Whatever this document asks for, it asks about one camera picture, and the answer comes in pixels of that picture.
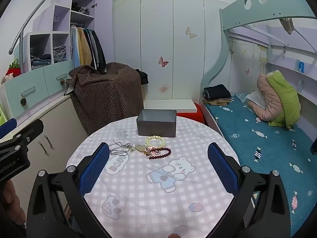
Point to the red toy with green leaves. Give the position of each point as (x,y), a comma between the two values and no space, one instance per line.
(13,70)

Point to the folded tan clothes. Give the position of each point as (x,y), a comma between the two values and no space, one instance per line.
(218,102)

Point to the red stool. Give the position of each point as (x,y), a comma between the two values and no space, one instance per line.
(193,117)

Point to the grey metal handrail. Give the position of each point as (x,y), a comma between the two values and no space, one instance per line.
(17,38)

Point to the teal drawer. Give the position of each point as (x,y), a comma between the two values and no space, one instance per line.
(23,94)
(58,75)

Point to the dark hanging garment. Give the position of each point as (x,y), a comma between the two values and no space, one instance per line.
(314,145)

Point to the pale green bunk bed frame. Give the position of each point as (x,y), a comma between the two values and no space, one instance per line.
(262,7)

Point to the row of hanging clothes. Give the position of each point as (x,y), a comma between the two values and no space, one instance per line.
(84,47)

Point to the small blue box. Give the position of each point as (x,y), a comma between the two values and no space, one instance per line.
(301,66)

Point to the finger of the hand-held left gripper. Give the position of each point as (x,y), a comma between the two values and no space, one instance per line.
(29,130)
(8,127)

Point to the teal candy print mattress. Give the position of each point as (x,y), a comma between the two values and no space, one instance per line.
(247,138)

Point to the pale pink butterfly sticker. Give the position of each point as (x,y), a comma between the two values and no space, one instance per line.
(163,89)

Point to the lilac wardrobe shelf unit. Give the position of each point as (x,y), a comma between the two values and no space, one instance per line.
(59,17)

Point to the pink butterfly wall sticker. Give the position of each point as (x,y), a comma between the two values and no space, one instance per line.
(163,61)

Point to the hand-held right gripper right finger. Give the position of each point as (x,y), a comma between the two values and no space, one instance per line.
(223,168)

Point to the brown dotted cover cloth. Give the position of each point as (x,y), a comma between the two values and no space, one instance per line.
(104,99)

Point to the pine cone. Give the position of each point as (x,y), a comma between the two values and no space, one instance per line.
(62,81)
(24,101)

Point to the pink flower ornament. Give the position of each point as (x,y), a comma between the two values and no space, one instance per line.
(151,150)

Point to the pale jade pendant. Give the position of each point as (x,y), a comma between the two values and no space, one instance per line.
(140,148)

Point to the folded dark navy clothes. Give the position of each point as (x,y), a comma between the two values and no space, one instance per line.
(218,91)

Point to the black cloth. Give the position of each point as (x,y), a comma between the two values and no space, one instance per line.
(143,78)

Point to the white pillow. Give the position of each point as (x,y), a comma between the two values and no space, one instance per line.
(256,99)

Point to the grey rectangular box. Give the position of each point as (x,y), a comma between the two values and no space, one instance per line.
(156,129)

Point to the dark clothes pile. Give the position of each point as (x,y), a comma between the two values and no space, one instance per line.
(80,8)

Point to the white flat board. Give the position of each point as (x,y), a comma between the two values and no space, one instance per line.
(171,105)

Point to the green pillow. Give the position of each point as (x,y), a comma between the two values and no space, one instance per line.
(287,99)

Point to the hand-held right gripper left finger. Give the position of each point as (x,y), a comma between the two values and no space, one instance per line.
(95,168)

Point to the white jewellery tray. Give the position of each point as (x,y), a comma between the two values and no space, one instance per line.
(148,203)

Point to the tan butterfly wall sticker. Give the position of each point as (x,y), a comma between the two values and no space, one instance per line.
(190,32)

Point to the beige cabinet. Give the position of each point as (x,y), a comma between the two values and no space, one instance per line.
(62,129)

